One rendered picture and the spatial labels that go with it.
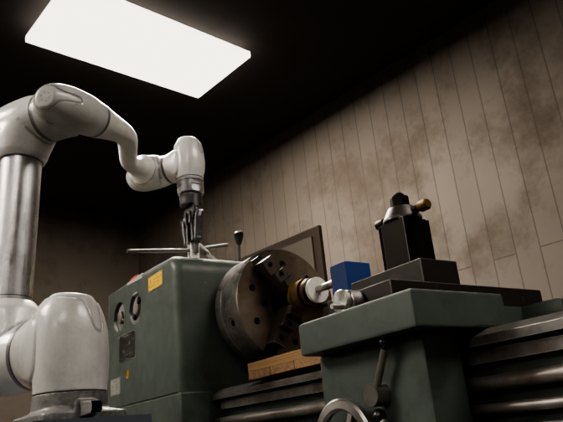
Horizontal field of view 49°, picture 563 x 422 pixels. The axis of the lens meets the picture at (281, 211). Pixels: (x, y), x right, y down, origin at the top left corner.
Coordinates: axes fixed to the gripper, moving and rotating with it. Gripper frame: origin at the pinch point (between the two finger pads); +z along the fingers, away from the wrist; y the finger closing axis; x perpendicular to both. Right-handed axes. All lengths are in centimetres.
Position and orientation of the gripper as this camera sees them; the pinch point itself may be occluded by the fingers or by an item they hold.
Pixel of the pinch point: (193, 254)
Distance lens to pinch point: 201.2
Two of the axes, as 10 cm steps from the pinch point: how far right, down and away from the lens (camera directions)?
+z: 0.9, 9.4, -3.4
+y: 5.5, -3.3, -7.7
